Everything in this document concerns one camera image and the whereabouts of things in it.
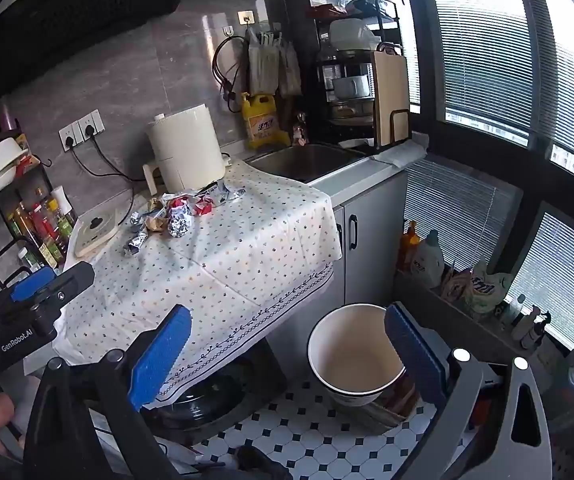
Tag row of sauce bottles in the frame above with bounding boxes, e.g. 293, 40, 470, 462
7, 185, 78, 271

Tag white enamel pot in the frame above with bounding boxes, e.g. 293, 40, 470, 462
332, 75, 370, 101

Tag white folded towel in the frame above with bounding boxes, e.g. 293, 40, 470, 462
369, 132, 430, 166

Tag black range hood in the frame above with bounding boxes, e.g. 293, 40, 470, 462
0, 0, 208, 96

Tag white laundry detergent bottle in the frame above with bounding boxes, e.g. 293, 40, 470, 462
412, 230, 446, 288

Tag white wall socket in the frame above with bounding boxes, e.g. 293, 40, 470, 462
59, 121, 84, 150
78, 110, 104, 137

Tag white spray bottles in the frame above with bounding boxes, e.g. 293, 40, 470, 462
512, 305, 552, 351

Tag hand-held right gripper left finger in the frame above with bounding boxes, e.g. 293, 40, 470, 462
24, 304, 192, 480

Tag black dish rack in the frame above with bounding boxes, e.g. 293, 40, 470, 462
312, 0, 410, 153

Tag grey kitchen cabinet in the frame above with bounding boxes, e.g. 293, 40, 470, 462
267, 160, 410, 361

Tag white plastic container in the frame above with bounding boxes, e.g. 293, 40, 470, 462
329, 19, 380, 51

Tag hanging clear plastic bag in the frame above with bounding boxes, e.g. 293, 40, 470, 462
244, 27, 280, 97
278, 35, 302, 98

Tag purple bottle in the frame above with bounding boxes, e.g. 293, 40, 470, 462
0, 97, 20, 133

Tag black hanging cable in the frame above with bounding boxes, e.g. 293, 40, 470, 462
212, 35, 248, 111

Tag dark glass-fronted appliance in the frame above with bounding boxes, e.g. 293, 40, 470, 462
142, 340, 288, 446

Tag yellow detergent bottle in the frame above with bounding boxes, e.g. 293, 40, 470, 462
239, 92, 290, 151

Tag small glass bottle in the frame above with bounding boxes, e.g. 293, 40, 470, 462
292, 112, 310, 146

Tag window blinds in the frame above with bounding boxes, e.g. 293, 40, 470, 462
407, 0, 574, 351

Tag floral white tablecloth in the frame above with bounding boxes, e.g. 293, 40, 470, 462
52, 157, 342, 403

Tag green refill pouch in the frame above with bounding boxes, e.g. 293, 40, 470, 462
464, 260, 515, 321

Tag cream countertop appliance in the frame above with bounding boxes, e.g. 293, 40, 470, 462
74, 208, 122, 257

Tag black pan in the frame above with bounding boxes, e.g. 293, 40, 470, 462
347, 0, 392, 16

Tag cream air fryer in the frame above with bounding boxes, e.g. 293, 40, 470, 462
143, 101, 228, 196

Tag colourful refill pouch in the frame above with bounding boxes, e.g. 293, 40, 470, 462
442, 265, 472, 303

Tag white round bucket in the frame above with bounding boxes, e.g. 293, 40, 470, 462
308, 303, 408, 408

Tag foil ball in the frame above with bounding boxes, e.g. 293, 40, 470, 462
167, 212, 192, 238

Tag steel sink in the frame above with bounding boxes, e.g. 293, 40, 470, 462
247, 142, 370, 183

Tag brown paper wad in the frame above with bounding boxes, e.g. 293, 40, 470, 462
142, 212, 170, 233

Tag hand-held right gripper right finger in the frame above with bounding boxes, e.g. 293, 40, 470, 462
384, 301, 552, 480

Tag long foil wrapper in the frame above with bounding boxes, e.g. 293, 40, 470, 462
123, 230, 154, 257

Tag black power cable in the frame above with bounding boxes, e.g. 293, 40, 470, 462
69, 140, 140, 183
89, 130, 140, 222

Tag wooden cutting board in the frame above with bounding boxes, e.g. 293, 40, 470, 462
369, 50, 412, 148

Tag orange bottle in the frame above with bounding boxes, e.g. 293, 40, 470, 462
399, 220, 422, 271

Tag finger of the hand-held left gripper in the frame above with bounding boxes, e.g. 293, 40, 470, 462
54, 261, 96, 302
9, 267, 60, 307

